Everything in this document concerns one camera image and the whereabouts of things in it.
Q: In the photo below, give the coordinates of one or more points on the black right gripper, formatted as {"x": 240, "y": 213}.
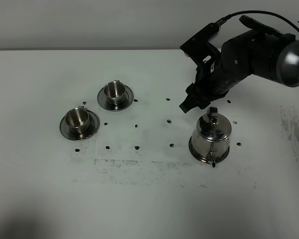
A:
{"x": 215, "y": 79}

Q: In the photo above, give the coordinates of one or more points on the stainless steel teapot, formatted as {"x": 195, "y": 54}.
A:
{"x": 212, "y": 132}

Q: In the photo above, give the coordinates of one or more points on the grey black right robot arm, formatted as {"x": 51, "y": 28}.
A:
{"x": 262, "y": 51}

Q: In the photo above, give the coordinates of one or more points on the steel teapot saucer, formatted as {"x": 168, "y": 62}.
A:
{"x": 210, "y": 158}

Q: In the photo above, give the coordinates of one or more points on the far steel teacup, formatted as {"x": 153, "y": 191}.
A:
{"x": 115, "y": 92}

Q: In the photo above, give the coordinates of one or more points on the steel teacup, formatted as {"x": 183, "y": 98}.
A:
{"x": 115, "y": 92}
{"x": 77, "y": 120}

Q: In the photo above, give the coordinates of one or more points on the far steel saucer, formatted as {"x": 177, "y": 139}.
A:
{"x": 114, "y": 108}

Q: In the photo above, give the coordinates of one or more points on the near steel saucer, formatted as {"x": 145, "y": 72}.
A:
{"x": 93, "y": 128}

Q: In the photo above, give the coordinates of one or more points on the near steel teacup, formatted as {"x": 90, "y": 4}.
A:
{"x": 77, "y": 120}

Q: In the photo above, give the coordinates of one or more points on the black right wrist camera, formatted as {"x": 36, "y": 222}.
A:
{"x": 198, "y": 47}

